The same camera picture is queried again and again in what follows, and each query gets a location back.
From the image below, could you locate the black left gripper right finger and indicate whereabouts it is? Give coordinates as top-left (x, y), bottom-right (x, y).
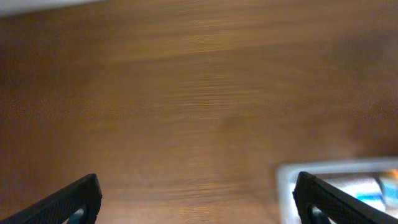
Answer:
top-left (293, 172), bottom-right (397, 224)

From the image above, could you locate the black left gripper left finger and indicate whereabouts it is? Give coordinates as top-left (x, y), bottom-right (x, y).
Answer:
top-left (1, 174), bottom-right (102, 224)

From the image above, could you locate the white toothpaste box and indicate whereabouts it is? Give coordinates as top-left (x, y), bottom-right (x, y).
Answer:
top-left (325, 176), bottom-right (397, 218)

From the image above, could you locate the clear plastic container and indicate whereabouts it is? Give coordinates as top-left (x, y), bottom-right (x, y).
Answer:
top-left (277, 157), bottom-right (397, 224)

